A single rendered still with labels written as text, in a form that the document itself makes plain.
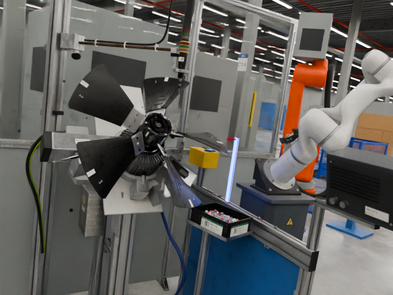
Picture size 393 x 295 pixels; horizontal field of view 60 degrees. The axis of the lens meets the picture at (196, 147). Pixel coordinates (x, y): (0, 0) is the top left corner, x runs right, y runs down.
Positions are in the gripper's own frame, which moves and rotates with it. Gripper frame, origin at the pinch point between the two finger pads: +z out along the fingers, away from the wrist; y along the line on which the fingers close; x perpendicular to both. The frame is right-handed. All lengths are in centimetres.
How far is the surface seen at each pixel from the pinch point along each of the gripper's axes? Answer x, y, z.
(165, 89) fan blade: 32, 11, 54
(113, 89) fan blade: 29, 8, 81
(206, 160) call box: 7.0, 37.5, 23.6
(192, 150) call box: 17, 45, 25
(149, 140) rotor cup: 6, 10, 71
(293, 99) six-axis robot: 153, 176, -284
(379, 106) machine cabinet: 268, 342, -933
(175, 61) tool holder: 34, -6, 57
